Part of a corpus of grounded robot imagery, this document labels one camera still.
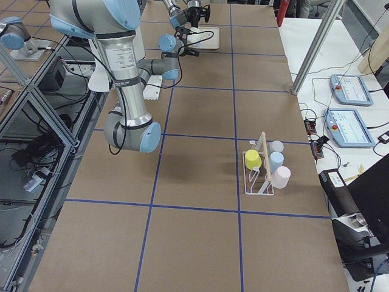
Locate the teach pendant far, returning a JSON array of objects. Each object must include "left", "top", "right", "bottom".
[{"left": 330, "top": 74, "right": 374, "bottom": 106}]

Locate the aluminium frame post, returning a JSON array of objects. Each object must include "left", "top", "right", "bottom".
[{"left": 291, "top": 0, "right": 346, "bottom": 95}]

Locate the cream serving tray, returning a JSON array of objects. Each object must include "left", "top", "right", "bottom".
[{"left": 188, "top": 26, "right": 219, "bottom": 50}]

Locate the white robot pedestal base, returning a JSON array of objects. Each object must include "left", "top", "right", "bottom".
[{"left": 88, "top": 27, "right": 162, "bottom": 92}]

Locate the black braided cable right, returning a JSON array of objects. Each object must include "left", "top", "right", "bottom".
[{"left": 179, "top": 29, "right": 215, "bottom": 52}]

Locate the grey plastic cup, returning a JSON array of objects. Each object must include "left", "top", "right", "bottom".
[{"left": 267, "top": 141, "right": 284, "bottom": 154}]

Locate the pale green plastic cup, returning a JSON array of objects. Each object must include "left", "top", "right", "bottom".
[{"left": 190, "top": 27, "right": 202, "bottom": 33}]

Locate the white wire cup rack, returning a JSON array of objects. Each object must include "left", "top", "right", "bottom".
[{"left": 242, "top": 131, "right": 275, "bottom": 196}]

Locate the yellow plastic cup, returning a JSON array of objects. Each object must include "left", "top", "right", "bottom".
[{"left": 244, "top": 149, "right": 262, "bottom": 170}]

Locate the pink plastic cup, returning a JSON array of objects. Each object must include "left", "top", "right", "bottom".
[{"left": 272, "top": 166, "right": 291, "bottom": 189}]

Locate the light blue cup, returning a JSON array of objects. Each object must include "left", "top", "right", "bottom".
[{"left": 269, "top": 151, "right": 284, "bottom": 173}]

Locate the teach pendant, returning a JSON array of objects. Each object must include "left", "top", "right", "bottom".
[
  {"left": 330, "top": 74, "right": 374, "bottom": 106},
  {"left": 324, "top": 108, "right": 375, "bottom": 148}
]

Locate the teach pendant near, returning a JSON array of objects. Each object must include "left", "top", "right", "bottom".
[{"left": 324, "top": 108, "right": 375, "bottom": 148}]

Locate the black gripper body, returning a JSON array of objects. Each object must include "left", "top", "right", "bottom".
[
  {"left": 185, "top": 4, "right": 211, "bottom": 26},
  {"left": 174, "top": 26, "right": 199, "bottom": 57}
]

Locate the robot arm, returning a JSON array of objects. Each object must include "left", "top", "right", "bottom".
[
  {"left": 50, "top": 1, "right": 210, "bottom": 153},
  {"left": 163, "top": 1, "right": 211, "bottom": 28}
]

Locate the red fire extinguisher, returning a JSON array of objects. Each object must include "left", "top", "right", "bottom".
[{"left": 276, "top": 0, "right": 289, "bottom": 27}]

